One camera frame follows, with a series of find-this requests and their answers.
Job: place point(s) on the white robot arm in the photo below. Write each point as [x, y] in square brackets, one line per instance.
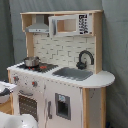
[13, 121]

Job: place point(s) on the grey toy sink basin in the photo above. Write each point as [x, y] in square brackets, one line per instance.
[72, 73]

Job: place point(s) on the black toy stovetop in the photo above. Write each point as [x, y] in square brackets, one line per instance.
[41, 67]

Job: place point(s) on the red left stove knob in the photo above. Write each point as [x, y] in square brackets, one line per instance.
[15, 78]

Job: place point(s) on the grey ice dispenser panel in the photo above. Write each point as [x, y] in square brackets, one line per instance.
[63, 108]

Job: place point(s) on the wooden toy kitchen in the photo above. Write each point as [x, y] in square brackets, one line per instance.
[82, 52]

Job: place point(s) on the grey range hood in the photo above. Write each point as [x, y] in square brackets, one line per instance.
[40, 24]

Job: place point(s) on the white cupboard door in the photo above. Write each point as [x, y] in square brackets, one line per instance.
[54, 121]

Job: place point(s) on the white microwave door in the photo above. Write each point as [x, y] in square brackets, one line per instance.
[70, 25]

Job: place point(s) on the silver toy pot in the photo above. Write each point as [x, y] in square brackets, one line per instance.
[32, 61]

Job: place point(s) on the toy oven door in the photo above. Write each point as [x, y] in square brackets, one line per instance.
[27, 103]

